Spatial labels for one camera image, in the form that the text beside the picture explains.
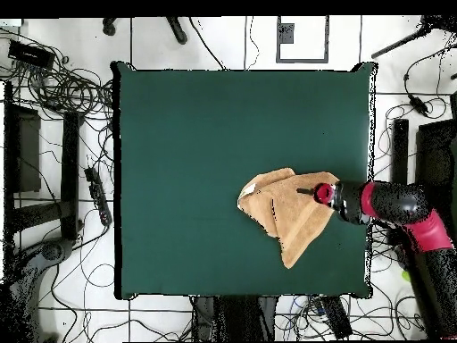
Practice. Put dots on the tan terry towel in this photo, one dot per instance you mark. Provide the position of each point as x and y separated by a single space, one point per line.
296 221

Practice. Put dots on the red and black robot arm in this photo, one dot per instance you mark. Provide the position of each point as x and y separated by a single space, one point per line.
392 200

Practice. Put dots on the black metal stand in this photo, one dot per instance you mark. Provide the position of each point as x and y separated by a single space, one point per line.
70 171
400 153

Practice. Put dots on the small bright green object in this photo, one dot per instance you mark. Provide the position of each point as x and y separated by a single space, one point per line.
405 276

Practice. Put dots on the black rectangular floor box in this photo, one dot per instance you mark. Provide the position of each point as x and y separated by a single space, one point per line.
337 316

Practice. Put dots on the black power adapter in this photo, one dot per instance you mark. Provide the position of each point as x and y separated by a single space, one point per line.
418 105

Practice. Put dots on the dark green table cloth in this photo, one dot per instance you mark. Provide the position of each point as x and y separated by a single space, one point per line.
178 143

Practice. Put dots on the black tripod pole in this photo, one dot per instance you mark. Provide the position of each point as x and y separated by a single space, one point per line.
400 43

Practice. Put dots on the black power strip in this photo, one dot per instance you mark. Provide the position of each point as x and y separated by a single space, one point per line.
98 196

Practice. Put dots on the dark grey stand base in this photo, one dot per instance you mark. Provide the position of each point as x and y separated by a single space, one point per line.
53 250

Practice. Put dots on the grey square floor frame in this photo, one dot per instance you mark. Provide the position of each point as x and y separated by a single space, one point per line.
278 43

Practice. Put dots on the black network switch box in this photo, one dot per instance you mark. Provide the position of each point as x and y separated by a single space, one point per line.
30 54

